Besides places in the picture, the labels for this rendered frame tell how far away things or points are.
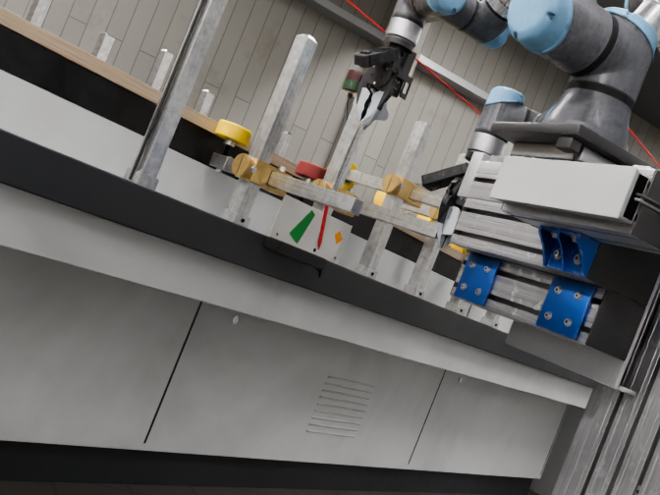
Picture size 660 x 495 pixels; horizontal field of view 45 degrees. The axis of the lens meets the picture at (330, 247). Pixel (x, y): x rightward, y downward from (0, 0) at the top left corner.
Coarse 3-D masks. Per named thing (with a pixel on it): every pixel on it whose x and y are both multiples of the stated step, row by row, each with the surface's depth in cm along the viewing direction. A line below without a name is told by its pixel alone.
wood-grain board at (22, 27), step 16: (0, 16) 142; (16, 16) 144; (32, 32) 147; (48, 32) 149; (48, 48) 150; (64, 48) 152; (80, 64) 155; (96, 64) 158; (112, 80) 161; (128, 80) 164; (144, 96) 168; (192, 112) 178; (208, 128) 183; (272, 160) 200; (288, 160) 204; (464, 256) 280
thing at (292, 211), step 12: (288, 204) 177; (300, 204) 180; (276, 216) 176; (288, 216) 178; (300, 216) 181; (276, 228) 176; (288, 228) 179; (312, 228) 185; (324, 228) 188; (336, 228) 191; (348, 228) 195; (288, 240) 180; (300, 240) 183; (312, 240) 186; (324, 240) 189; (312, 252) 188; (324, 252) 191; (336, 252) 194
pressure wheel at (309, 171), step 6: (300, 162) 198; (306, 162) 196; (300, 168) 197; (306, 168) 196; (312, 168) 196; (318, 168) 196; (300, 174) 198; (306, 174) 196; (312, 174) 196; (318, 174) 196; (324, 174) 197; (306, 180) 199; (312, 180) 199; (300, 198) 199
